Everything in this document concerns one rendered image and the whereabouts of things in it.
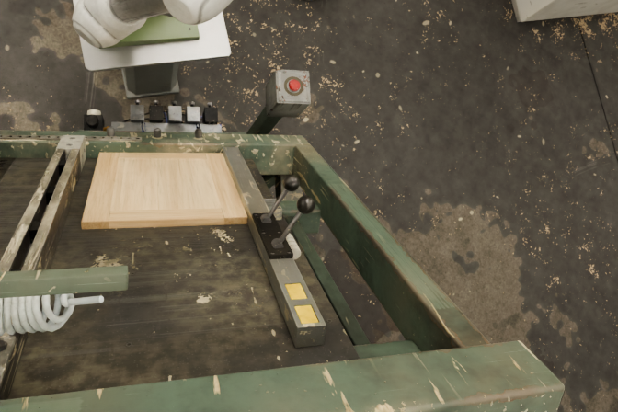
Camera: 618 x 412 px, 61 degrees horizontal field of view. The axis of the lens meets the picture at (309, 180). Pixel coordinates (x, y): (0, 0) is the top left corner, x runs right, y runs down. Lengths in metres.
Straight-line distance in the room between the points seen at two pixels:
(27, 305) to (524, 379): 0.62
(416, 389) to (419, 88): 2.52
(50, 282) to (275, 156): 1.25
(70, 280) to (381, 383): 0.39
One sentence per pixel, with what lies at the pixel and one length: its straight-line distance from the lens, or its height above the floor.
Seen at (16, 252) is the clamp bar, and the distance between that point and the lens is 1.06.
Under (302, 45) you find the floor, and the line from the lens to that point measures 2.92.
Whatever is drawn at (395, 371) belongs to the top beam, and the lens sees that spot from 0.74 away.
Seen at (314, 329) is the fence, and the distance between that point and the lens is 0.89.
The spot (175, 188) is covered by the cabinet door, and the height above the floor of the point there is 1.14.
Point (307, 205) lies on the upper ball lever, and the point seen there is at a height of 1.56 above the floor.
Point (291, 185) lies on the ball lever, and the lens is 1.16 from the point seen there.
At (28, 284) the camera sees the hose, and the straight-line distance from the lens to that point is 0.60.
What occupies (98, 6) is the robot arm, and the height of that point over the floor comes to 1.07.
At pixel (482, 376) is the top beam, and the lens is 0.77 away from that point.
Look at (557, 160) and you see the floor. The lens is 3.54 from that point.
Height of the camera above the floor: 2.56
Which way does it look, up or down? 71 degrees down
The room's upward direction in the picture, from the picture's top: 60 degrees clockwise
